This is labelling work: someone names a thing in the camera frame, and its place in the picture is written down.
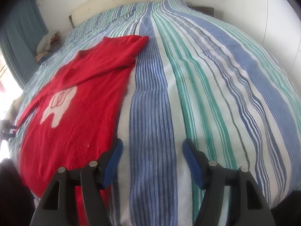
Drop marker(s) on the person's dark pants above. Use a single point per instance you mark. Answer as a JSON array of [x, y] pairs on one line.
[[14, 193]]

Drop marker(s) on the red knit sweater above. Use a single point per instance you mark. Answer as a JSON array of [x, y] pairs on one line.
[[77, 103]]

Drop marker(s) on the cream headboard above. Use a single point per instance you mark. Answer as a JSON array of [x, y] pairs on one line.
[[127, 2]]

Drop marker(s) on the pile of clothes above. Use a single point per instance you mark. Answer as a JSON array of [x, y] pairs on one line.
[[48, 43]]

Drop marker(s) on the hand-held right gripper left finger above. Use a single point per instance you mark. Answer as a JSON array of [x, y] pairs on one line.
[[112, 162]]

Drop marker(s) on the striped bedspread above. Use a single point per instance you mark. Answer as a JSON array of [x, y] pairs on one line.
[[211, 98]]

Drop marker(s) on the dark wooden nightstand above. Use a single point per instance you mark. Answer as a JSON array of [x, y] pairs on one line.
[[202, 9]]

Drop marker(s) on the blue curtain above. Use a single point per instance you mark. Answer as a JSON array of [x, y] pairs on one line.
[[21, 40]]

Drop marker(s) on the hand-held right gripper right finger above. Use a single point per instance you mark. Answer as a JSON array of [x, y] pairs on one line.
[[193, 164]]

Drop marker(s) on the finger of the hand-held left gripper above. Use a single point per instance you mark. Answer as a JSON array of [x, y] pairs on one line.
[[8, 128]]

